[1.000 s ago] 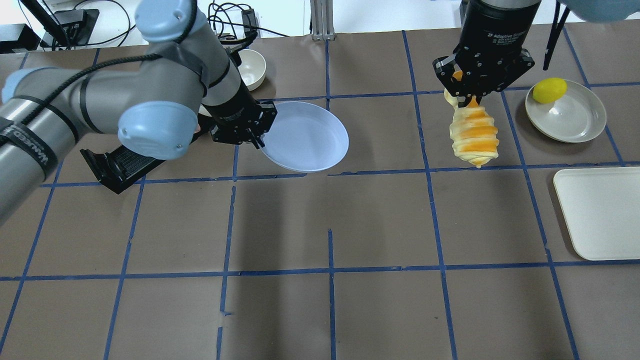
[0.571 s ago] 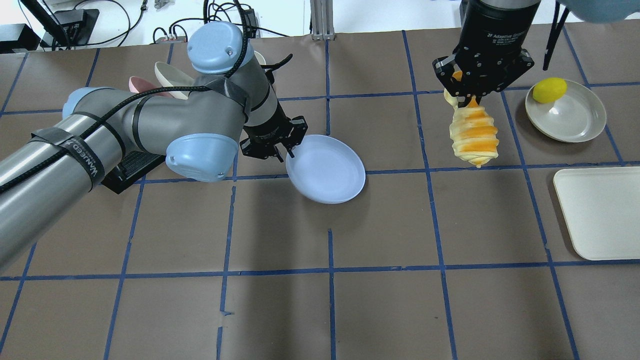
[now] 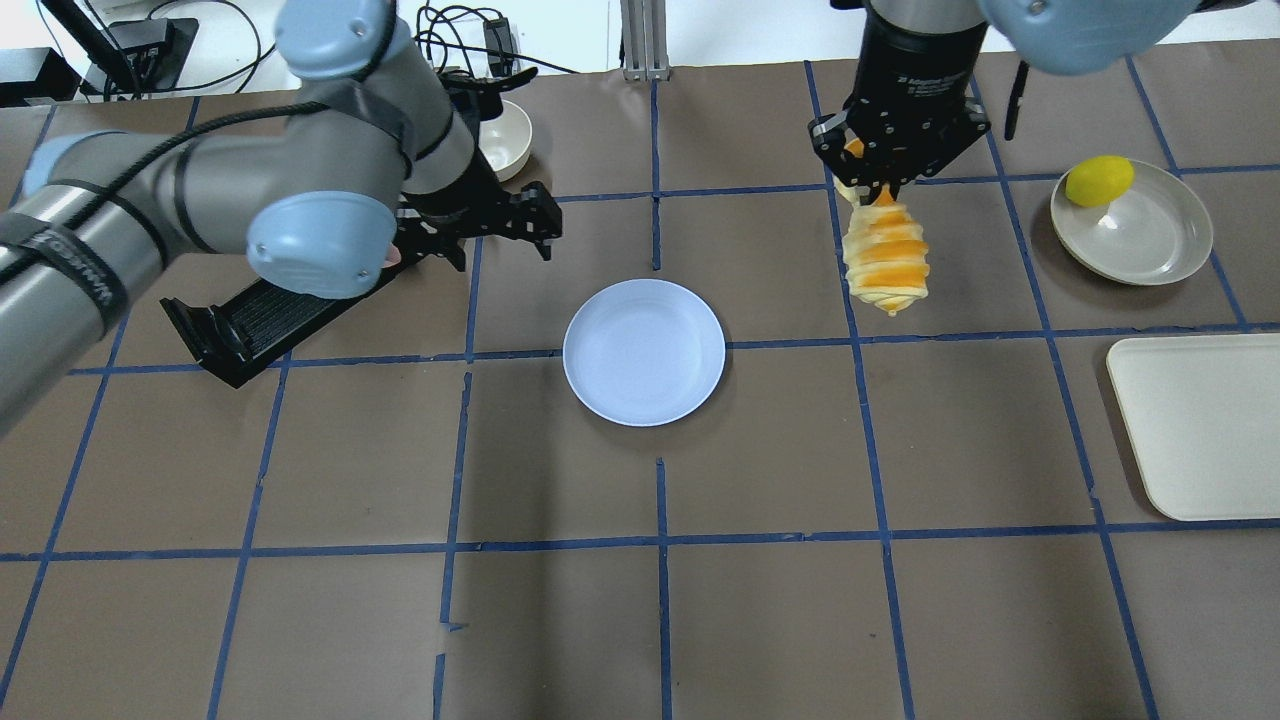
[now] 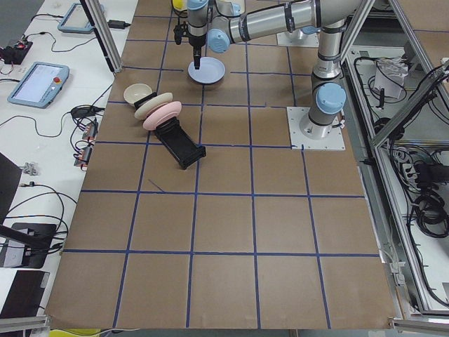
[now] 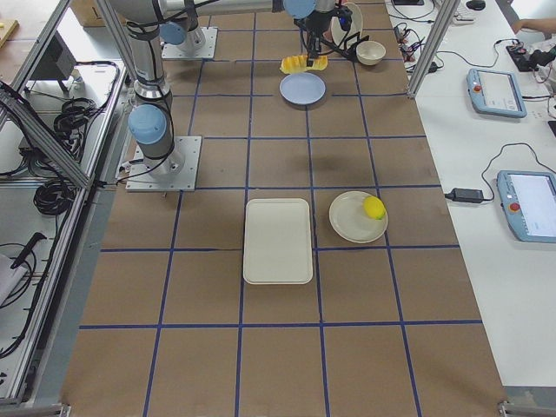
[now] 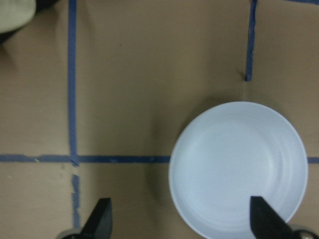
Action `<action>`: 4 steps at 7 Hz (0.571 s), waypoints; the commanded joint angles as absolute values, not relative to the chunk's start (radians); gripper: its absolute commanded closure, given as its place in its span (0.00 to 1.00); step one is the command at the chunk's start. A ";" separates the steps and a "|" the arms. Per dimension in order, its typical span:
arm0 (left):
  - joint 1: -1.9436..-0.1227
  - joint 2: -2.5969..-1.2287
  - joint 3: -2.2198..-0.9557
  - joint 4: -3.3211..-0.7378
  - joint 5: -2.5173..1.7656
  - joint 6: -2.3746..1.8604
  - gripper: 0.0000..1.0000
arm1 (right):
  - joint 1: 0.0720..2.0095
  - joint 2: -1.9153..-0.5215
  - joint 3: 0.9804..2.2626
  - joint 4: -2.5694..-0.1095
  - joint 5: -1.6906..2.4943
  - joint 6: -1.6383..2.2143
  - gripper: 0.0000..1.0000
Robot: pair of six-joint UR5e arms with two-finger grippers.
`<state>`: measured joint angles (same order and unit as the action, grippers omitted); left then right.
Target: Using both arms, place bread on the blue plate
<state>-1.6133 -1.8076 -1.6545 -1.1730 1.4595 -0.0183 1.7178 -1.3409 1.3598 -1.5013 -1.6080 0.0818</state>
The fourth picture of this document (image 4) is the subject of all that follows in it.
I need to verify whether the cream plate in rack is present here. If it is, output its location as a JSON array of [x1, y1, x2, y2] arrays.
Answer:
[[134, 92, 173, 120]]

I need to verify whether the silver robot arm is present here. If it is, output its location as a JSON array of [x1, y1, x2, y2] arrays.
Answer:
[[186, 1, 361, 108], [208, 1, 320, 44]]

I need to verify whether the black power adapter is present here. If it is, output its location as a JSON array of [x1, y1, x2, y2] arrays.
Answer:
[[107, 20, 130, 29]]

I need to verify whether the cream bowl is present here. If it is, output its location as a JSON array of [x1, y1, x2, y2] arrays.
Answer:
[[123, 83, 153, 105]]

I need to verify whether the blue plate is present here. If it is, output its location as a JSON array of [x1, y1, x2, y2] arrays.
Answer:
[[187, 57, 225, 85]]

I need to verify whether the far blue teach pendant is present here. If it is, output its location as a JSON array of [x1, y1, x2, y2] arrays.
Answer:
[[58, 3, 93, 34]]

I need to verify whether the pink plate in rack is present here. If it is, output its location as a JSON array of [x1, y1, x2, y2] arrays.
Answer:
[[142, 101, 182, 131]]

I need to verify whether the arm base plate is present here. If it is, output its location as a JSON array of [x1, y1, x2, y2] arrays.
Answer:
[[276, 29, 319, 48], [286, 107, 346, 151]]

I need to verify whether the blue teach pendant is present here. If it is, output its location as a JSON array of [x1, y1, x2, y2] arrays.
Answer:
[[7, 62, 70, 109], [58, 3, 93, 34]]

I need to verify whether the near blue teach pendant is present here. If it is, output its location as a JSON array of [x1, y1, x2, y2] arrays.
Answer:
[[7, 62, 70, 109]]

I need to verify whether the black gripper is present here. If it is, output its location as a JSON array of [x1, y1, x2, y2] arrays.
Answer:
[[188, 21, 207, 69]]

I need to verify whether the yellow lemon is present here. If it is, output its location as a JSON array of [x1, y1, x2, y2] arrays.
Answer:
[[172, 0, 187, 11]]

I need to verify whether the aluminium frame post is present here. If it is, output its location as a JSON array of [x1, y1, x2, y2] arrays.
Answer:
[[80, 0, 123, 74]]

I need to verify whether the black cable bundle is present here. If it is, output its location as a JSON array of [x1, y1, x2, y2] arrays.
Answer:
[[406, 191, 449, 239]]

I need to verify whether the black dish rack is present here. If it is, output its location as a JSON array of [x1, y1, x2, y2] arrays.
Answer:
[[133, 93, 206, 169]]

